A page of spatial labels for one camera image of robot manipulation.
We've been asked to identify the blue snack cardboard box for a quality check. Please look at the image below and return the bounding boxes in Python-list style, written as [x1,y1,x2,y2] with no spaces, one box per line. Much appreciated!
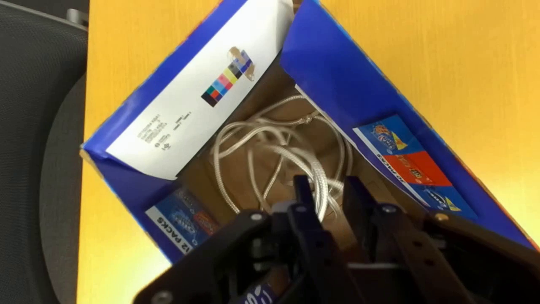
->
[81,0,537,267]

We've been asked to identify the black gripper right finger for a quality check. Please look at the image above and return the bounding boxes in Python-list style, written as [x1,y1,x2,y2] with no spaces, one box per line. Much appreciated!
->
[342,174,476,304]

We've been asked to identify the white rope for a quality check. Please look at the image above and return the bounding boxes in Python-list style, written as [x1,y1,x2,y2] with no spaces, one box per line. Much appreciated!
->
[209,95,354,223]

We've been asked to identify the large gray office chair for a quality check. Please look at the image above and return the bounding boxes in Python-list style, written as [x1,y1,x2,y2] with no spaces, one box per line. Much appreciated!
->
[0,0,89,304]

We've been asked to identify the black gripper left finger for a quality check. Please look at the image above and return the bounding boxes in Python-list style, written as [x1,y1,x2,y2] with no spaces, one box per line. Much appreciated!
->
[285,173,363,304]

